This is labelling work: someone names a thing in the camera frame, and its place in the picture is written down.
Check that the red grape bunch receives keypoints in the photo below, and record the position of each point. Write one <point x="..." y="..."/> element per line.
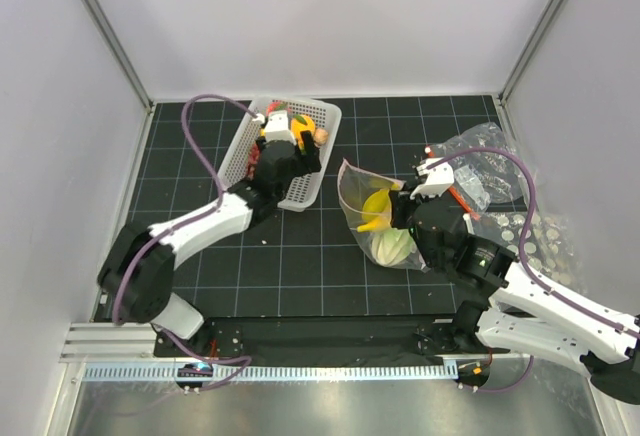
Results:
<point x="252" y="160"/>

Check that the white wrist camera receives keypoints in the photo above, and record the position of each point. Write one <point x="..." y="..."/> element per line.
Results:
<point x="275" y="126"/>
<point x="435" y="177"/>

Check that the silver dotted clear bag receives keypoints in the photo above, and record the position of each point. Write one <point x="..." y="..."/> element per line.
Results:
<point x="547" y="247"/>

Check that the orange yellow peach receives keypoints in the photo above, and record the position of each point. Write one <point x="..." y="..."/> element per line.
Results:
<point x="301" y="123"/>

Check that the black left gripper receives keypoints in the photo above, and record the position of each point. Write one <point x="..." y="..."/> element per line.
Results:
<point x="308" y="161"/>

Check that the beige garlic bulb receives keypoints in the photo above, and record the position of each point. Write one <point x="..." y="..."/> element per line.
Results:
<point x="320" y="137"/>

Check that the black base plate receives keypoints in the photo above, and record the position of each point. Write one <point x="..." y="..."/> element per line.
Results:
<point x="338" y="341"/>

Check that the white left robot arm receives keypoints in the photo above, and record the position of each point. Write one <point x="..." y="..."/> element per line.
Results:
<point x="139" y="269"/>

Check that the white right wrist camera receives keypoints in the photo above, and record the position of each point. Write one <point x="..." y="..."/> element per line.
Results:
<point x="435" y="177"/>

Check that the pink peach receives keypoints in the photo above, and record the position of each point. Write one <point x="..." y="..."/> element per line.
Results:
<point x="277" y="106"/>

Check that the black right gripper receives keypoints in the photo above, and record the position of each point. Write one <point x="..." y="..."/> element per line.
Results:
<point x="400" y="203"/>

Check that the pink dotted zip bag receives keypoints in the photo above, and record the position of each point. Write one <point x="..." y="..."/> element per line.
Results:
<point x="364" y="198"/>

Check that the yellow banana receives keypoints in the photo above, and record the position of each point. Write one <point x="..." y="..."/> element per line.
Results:
<point x="374" y="222"/>

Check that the orange zipper clear bag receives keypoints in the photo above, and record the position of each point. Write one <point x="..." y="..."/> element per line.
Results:
<point x="484" y="179"/>

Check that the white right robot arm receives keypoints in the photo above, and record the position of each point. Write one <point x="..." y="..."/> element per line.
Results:
<point x="508" y="305"/>

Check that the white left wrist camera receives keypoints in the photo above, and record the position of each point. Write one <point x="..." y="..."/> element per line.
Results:
<point x="275" y="126"/>

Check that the green lettuce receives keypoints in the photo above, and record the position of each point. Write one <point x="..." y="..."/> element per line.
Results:
<point x="392" y="247"/>

